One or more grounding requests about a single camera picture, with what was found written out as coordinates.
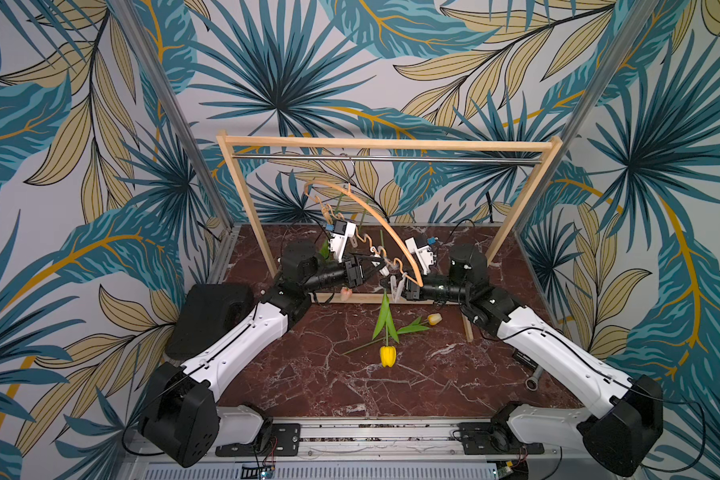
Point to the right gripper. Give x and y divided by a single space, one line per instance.
413 288

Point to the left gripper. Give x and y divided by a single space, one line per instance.
355 274

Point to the orange cream tulip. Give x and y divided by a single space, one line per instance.
416 326

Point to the cream white tulip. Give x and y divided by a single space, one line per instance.
325 250

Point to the yellow tulip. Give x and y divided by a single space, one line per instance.
386 331

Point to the pink tulip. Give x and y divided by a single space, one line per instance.
345 294

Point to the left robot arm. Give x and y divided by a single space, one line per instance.
180 416

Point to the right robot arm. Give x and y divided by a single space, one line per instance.
620 418

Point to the wooden clothes rack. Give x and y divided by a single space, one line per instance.
390 145

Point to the silver wrench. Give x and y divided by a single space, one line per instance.
533 381

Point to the black plastic case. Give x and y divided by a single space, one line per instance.
210 312

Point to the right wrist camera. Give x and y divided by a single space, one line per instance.
421 248

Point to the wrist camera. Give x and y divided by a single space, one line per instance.
421 248
340 234

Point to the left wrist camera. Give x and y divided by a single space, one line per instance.
340 234

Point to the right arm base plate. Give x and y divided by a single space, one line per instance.
488 438

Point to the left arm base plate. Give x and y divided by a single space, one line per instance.
277 439

